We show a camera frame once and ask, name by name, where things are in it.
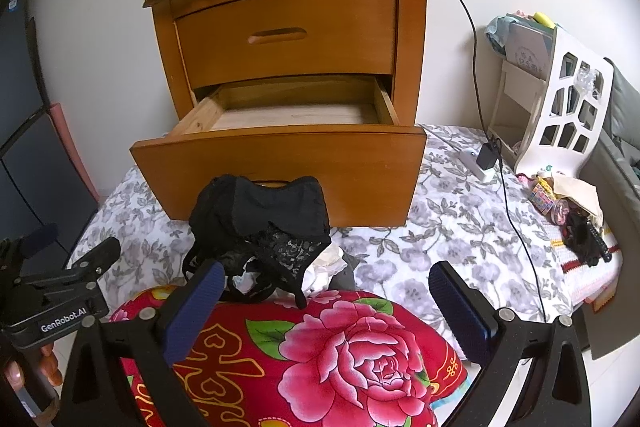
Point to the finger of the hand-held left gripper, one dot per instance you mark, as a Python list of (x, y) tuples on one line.
[(100, 253), (40, 238)]

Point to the cream underwear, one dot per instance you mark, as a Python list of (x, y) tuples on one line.
[(327, 259)]

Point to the dark blue cabinet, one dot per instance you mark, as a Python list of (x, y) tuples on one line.
[(25, 132)]

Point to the wooden drawer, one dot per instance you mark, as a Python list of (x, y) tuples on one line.
[(370, 167), (300, 37)]

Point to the black lace underwear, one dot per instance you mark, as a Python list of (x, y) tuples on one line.
[(280, 254), (270, 207)]

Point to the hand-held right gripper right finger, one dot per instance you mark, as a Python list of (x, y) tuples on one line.
[(457, 307)]

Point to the grey floral quilt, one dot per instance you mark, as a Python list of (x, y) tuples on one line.
[(450, 232)]

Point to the grey underwear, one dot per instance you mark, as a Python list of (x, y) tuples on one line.
[(345, 274)]

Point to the white power strip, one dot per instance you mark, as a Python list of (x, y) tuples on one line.
[(472, 167)]

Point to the wooden nightstand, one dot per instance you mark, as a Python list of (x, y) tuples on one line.
[(412, 47)]

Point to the black cloth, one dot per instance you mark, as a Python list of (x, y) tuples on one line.
[(585, 239)]

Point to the teal plastic bag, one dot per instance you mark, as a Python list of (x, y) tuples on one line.
[(496, 34)]

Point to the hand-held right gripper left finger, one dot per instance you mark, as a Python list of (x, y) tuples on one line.
[(197, 307)]

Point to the white lattice shelf rack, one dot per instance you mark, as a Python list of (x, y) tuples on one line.
[(555, 107)]

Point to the black charger plug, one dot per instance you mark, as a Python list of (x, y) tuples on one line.
[(487, 157)]

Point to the person's left hand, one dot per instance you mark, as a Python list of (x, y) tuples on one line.
[(50, 359)]

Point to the red floral blanket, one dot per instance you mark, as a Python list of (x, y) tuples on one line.
[(325, 357)]

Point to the closed wooden drawer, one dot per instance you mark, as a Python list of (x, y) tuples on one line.
[(300, 37)]

